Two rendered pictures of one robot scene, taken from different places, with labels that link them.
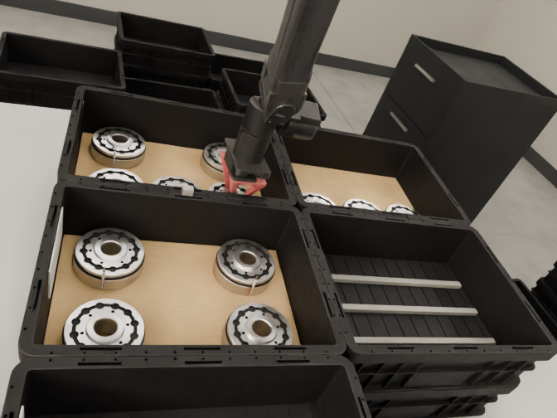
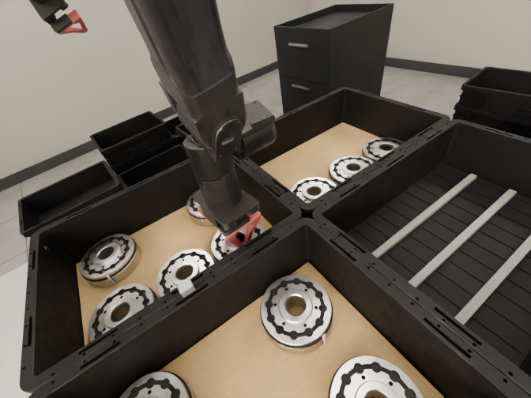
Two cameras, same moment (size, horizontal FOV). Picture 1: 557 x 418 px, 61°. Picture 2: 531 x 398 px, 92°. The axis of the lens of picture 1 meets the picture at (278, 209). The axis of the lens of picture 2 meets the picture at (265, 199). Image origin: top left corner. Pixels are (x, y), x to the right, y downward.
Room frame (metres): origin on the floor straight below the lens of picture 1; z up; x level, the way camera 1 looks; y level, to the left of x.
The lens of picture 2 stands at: (0.42, 0.03, 1.23)
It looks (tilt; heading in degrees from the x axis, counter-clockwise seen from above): 43 degrees down; 0
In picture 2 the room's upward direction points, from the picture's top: 12 degrees counter-clockwise
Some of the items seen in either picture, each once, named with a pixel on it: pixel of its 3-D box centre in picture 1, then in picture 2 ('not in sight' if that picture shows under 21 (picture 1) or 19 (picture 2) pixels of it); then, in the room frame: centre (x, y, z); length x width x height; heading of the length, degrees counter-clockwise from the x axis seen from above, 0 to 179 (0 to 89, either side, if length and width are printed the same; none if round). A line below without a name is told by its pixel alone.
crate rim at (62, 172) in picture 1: (182, 147); (160, 228); (0.74, 0.21, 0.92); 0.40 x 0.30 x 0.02; 116
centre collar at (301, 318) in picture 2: (247, 259); (295, 306); (0.58, 0.02, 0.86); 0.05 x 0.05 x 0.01
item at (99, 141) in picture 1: (119, 142); (107, 255); (0.76, 0.35, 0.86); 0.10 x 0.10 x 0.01
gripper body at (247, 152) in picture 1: (250, 146); (220, 189); (0.72, 0.09, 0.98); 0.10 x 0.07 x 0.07; 32
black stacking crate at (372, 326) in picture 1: (409, 298); (466, 228); (0.64, -0.28, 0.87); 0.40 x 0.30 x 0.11; 116
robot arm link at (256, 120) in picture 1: (264, 117); (213, 152); (0.73, 0.08, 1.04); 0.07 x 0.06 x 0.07; 123
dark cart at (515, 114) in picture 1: (436, 147); (330, 88); (2.29, -0.63, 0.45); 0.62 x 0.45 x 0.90; 121
